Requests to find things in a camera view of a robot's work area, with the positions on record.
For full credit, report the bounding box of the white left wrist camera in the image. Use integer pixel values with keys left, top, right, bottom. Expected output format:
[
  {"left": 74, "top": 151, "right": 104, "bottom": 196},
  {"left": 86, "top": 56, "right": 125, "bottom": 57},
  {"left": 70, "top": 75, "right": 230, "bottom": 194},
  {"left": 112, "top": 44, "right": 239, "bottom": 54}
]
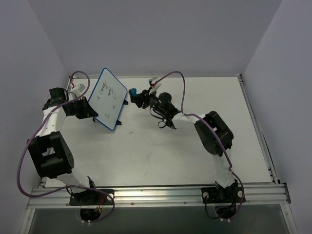
[{"left": 69, "top": 84, "right": 86, "bottom": 97}]

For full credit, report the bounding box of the aluminium front frame rail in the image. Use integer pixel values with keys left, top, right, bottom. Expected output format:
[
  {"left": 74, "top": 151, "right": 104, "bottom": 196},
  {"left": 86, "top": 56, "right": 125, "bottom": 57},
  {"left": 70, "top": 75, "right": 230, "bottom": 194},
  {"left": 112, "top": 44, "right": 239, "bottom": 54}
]
[{"left": 27, "top": 183, "right": 291, "bottom": 209}]

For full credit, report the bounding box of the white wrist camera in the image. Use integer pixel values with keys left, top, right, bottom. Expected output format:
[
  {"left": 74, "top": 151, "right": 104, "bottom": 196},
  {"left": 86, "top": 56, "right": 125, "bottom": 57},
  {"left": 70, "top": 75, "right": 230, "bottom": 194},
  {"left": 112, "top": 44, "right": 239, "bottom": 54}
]
[
  {"left": 69, "top": 84, "right": 86, "bottom": 97},
  {"left": 148, "top": 77, "right": 161, "bottom": 95}
]

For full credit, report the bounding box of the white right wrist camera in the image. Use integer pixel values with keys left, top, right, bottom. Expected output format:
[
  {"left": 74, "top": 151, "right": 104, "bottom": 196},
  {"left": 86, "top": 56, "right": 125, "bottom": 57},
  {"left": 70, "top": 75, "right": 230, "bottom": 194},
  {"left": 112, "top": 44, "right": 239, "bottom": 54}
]
[{"left": 148, "top": 77, "right": 161, "bottom": 95}]

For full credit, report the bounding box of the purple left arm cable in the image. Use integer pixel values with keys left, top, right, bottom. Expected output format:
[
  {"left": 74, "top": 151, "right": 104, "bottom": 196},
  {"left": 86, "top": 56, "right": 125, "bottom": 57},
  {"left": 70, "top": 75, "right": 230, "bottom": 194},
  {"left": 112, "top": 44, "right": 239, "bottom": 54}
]
[{"left": 18, "top": 71, "right": 115, "bottom": 224}]

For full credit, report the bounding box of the blue whiteboard eraser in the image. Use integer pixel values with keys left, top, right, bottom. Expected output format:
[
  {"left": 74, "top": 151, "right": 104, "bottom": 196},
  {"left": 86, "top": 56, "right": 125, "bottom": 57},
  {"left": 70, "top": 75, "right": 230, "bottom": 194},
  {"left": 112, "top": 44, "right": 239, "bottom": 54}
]
[{"left": 129, "top": 88, "right": 137, "bottom": 97}]

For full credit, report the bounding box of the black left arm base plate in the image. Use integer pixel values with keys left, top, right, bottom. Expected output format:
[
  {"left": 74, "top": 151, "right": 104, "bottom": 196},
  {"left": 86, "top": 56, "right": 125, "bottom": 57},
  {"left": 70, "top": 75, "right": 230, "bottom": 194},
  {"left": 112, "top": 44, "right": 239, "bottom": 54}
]
[{"left": 69, "top": 190, "right": 113, "bottom": 206}]

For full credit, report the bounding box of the aluminium table edge rail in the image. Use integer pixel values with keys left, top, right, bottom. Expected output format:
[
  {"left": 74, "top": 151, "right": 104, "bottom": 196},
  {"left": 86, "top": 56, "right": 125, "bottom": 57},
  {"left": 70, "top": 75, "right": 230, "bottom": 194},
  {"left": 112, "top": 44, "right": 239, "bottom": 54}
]
[{"left": 237, "top": 74, "right": 281, "bottom": 184}]

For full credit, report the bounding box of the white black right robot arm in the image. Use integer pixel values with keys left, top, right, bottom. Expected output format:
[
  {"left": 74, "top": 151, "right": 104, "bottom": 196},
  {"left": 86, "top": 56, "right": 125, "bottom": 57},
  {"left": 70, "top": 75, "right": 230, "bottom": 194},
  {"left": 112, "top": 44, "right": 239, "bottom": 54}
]
[{"left": 129, "top": 88, "right": 245, "bottom": 203}]

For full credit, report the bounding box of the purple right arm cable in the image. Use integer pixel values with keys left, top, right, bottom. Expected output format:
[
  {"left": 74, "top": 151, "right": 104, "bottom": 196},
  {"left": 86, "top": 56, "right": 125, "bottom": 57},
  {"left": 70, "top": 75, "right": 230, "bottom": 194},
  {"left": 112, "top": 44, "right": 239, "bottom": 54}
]
[{"left": 156, "top": 71, "right": 246, "bottom": 219}]

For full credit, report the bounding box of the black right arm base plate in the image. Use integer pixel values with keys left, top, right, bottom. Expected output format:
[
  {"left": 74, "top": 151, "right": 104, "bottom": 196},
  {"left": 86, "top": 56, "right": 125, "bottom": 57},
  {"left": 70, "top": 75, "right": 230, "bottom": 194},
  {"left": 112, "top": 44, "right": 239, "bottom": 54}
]
[{"left": 201, "top": 186, "right": 246, "bottom": 204}]

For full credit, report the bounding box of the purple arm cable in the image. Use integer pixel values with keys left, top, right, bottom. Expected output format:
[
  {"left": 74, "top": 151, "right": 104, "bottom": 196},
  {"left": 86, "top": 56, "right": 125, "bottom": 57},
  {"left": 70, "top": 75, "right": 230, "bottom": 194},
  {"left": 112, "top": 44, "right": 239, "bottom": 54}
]
[
  {"left": 18, "top": 71, "right": 115, "bottom": 224},
  {"left": 156, "top": 71, "right": 246, "bottom": 219}
]

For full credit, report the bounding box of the blue-framed whiteboard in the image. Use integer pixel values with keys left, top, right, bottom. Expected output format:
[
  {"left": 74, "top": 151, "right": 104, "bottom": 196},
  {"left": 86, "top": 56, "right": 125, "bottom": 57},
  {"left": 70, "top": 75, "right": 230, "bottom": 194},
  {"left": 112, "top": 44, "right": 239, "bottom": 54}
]
[{"left": 88, "top": 68, "right": 127, "bottom": 131}]

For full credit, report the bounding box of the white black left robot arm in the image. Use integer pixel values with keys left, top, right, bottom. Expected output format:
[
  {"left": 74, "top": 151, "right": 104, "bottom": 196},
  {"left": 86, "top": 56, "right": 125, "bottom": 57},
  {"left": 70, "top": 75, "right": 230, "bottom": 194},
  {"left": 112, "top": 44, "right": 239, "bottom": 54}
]
[{"left": 28, "top": 88, "right": 98, "bottom": 205}]

